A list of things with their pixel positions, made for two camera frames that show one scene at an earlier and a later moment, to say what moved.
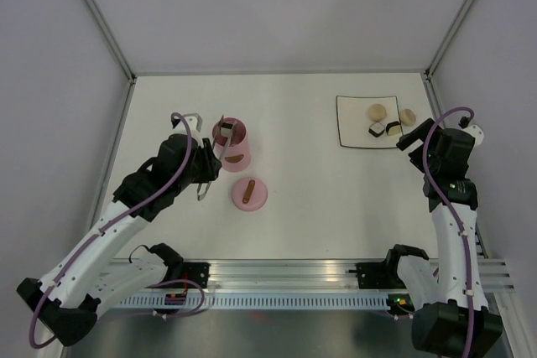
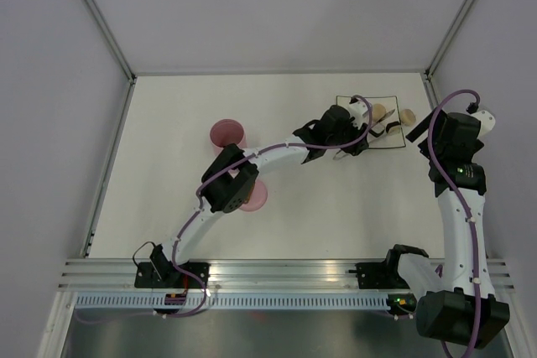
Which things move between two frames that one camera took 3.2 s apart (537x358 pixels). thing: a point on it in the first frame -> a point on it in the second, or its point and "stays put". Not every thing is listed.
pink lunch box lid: [249, 194] stays put
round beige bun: [377, 112] stays put
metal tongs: [200, 194] -> [380, 120]
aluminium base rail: [312, 276] stays put
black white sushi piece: [376, 129] stays put
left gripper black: [211, 163] -> [355, 149]
